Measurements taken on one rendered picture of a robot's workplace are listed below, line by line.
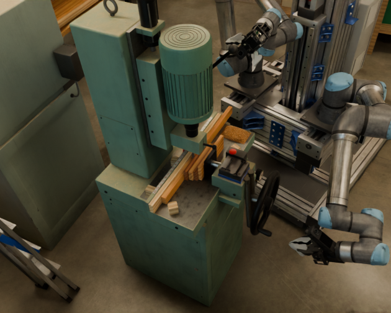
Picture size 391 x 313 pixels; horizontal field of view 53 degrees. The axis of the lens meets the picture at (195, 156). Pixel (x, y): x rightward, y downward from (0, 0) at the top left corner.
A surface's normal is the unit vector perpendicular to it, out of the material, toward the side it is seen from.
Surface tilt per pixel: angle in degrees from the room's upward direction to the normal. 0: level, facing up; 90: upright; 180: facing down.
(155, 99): 90
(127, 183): 0
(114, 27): 0
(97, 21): 0
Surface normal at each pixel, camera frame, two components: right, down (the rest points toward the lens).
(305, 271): -0.05, -0.69
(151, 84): -0.48, 0.65
